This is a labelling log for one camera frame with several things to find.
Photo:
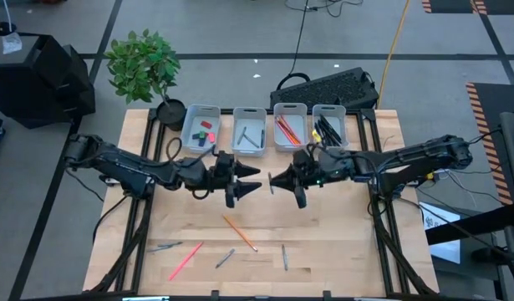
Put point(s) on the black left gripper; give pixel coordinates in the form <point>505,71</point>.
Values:
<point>221,171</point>

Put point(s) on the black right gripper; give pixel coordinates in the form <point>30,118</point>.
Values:
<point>308,167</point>

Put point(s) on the pink pencil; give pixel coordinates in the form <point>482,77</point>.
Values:
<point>185,261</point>
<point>285,132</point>

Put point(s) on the grey marker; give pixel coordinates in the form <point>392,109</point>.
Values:
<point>225,258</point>

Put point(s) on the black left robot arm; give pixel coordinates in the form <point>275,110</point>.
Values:
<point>123,167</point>

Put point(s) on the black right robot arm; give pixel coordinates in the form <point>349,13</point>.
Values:
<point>407,161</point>

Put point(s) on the small yellow tag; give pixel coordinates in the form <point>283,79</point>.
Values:
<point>316,136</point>

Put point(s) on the light grey plastic bin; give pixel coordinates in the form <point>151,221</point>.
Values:
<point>300,121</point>
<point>343,125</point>
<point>189,121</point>
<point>250,121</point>

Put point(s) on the black table edge clamp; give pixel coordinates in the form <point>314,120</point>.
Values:
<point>215,296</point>
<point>327,295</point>

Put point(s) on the power strip with plugs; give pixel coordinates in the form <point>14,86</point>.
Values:
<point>428,175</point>

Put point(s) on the potted green plant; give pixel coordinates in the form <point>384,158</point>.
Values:
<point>139,62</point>

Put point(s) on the white printed paper sheet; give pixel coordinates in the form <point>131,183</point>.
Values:
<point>444,251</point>

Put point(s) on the black side desk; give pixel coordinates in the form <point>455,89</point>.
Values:
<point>469,226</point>

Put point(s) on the black equipment cases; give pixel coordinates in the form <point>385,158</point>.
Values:
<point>31,79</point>

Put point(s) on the black mat with orange stripes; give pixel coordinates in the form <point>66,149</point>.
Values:
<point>453,5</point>

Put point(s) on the crumpled white paper label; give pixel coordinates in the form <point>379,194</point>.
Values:
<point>12,43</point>

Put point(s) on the black aluminium rig frame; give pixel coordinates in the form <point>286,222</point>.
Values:
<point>362,125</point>

